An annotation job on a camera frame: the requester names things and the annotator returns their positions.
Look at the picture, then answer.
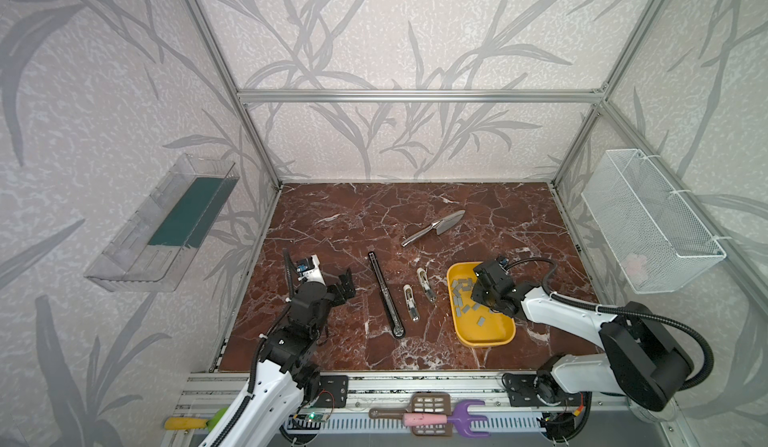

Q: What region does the green sponge in bin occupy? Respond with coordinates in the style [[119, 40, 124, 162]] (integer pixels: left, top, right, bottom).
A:
[[148, 177, 238, 249]]

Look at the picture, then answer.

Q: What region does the green toy shovel yellow handle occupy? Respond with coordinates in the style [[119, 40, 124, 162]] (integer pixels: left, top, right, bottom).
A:
[[163, 408, 227, 431]]

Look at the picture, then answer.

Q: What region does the small beige stapler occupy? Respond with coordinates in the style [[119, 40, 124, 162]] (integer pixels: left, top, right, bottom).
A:
[[417, 267, 437, 304], [403, 284, 420, 322]]

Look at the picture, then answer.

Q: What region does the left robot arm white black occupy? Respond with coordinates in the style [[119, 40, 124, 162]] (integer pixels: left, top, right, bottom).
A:
[[202, 268, 356, 446]]

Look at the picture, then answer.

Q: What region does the purple toy rake pink handle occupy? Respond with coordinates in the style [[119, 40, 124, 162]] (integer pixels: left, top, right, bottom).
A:
[[402, 399, 491, 439]]

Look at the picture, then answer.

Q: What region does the white wire mesh basket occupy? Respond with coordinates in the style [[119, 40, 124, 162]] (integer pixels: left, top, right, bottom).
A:
[[582, 149, 727, 295]]

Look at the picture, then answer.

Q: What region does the black stapler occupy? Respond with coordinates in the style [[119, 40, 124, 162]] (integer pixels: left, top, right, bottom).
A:
[[367, 251, 406, 339]]

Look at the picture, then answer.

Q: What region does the silver metal trowel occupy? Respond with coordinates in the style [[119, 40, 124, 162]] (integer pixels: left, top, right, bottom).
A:
[[401, 210, 465, 247]]

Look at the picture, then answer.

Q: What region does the pink object in basket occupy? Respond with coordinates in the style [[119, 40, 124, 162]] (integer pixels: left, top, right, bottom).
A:
[[621, 253, 649, 284]]

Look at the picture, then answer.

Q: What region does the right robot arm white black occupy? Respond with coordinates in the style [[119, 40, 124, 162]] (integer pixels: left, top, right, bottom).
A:
[[471, 257, 715, 412]]

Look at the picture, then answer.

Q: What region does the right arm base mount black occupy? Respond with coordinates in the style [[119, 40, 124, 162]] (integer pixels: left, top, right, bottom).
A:
[[501, 372, 591, 412]]

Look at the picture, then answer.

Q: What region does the brown toy spatula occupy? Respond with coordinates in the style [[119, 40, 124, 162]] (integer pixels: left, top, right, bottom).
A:
[[368, 392, 453, 437]]

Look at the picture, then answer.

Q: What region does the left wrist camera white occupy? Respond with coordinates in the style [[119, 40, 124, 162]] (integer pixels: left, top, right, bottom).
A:
[[295, 255, 326, 286]]

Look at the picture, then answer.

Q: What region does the clear plastic wall bin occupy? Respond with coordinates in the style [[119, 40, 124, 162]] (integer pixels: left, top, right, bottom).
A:
[[84, 154, 240, 293]]

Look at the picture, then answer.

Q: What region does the yellow plastic tray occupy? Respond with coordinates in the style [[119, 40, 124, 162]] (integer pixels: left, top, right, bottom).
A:
[[446, 262, 516, 348]]

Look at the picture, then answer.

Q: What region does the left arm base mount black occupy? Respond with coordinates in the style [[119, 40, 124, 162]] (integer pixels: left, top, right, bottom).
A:
[[303, 374, 349, 409]]

